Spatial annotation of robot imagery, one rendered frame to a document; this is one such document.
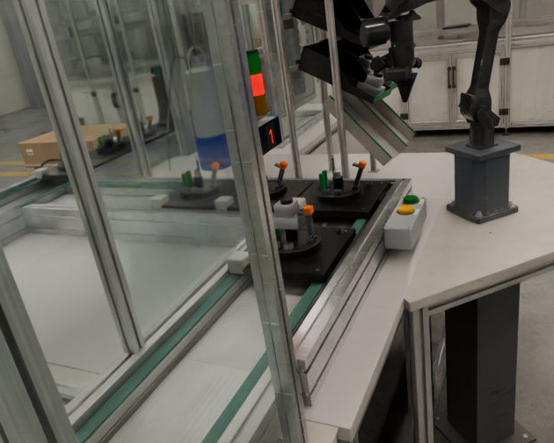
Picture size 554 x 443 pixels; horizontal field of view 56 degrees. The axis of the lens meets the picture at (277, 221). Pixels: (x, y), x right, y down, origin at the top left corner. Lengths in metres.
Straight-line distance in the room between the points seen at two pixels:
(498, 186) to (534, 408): 0.98
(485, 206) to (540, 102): 4.01
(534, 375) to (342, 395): 1.51
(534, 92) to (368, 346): 4.62
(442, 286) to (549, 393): 1.14
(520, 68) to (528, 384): 3.65
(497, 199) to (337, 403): 0.85
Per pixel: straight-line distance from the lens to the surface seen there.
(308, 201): 1.52
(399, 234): 1.33
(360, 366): 1.04
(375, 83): 1.68
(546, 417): 2.24
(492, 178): 1.56
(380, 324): 1.15
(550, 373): 2.43
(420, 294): 1.25
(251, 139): 0.61
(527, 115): 5.57
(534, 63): 5.48
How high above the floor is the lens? 1.52
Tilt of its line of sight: 23 degrees down
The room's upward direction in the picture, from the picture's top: 9 degrees counter-clockwise
